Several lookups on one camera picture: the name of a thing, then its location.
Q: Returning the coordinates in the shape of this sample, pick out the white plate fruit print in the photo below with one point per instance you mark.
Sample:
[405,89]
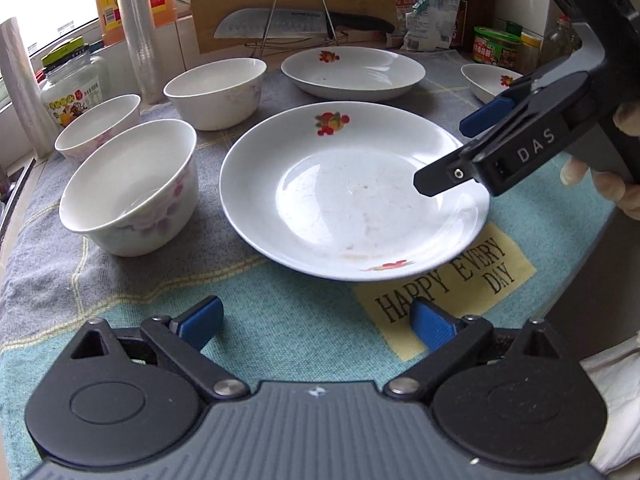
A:
[487,82]
[310,200]
[360,72]

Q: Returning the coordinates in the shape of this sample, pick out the white bag red print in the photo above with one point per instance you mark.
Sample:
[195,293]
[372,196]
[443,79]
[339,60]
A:
[407,5]

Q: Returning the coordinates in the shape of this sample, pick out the glass jar printed label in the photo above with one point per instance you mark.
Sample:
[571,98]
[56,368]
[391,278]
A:
[75,90]

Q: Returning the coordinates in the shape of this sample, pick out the orange detergent bottle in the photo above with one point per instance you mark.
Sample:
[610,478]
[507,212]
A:
[107,5]

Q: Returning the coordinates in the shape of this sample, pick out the small dark green lid jar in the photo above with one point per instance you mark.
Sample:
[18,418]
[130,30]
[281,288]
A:
[513,27]

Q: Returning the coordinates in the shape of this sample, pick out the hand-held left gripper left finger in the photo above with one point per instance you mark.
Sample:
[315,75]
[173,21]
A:
[202,317]

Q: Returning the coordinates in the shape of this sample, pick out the person's right hand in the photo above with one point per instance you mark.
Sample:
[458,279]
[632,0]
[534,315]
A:
[622,195]

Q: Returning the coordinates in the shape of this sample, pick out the white bag blue print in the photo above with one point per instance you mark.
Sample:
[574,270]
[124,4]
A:
[435,20]

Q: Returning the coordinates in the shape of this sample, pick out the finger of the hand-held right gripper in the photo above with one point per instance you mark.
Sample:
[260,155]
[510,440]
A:
[487,116]
[440,177]

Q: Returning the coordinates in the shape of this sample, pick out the glass bottle red cap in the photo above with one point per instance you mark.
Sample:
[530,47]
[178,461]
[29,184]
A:
[555,42]

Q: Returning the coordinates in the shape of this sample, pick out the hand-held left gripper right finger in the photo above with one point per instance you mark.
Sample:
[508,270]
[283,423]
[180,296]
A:
[430,322]

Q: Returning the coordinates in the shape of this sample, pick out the dark soy sauce bottle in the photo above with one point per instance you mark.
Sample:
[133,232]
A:
[457,10]

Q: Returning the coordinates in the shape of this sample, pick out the person's white jacket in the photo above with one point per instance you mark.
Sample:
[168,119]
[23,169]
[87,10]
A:
[615,400]

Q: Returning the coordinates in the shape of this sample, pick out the clear plastic wrap roll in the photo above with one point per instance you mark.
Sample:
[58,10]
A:
[22,85]
[132,35]

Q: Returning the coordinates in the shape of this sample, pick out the grey and teal checked mat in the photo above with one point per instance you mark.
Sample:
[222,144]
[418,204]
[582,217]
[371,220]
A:
[150,280]

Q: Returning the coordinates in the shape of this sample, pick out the green lid sauce jar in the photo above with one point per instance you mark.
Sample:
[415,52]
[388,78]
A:
[495,52]

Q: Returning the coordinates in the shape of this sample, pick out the white bowl pink flowers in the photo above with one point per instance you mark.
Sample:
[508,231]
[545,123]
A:
[95,125]
[215,105]
[125,185]

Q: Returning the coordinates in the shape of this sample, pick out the yellow lid spice jar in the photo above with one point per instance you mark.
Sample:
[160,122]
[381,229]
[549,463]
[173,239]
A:
[530,52]

